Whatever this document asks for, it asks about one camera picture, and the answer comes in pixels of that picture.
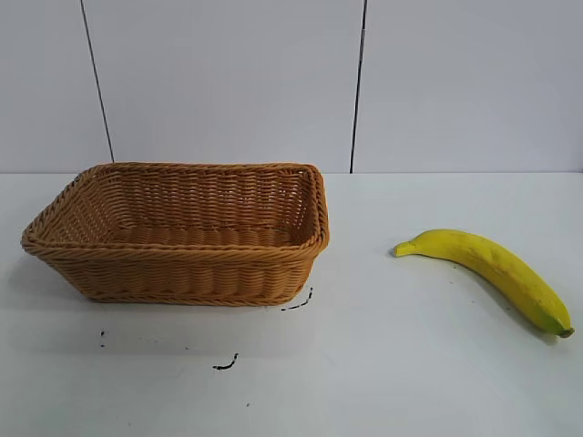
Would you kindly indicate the yellow banana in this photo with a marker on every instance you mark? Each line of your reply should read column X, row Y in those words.
column 501, row 268

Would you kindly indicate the brown woven wicker basket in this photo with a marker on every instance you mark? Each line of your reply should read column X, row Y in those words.
column 182, row 273

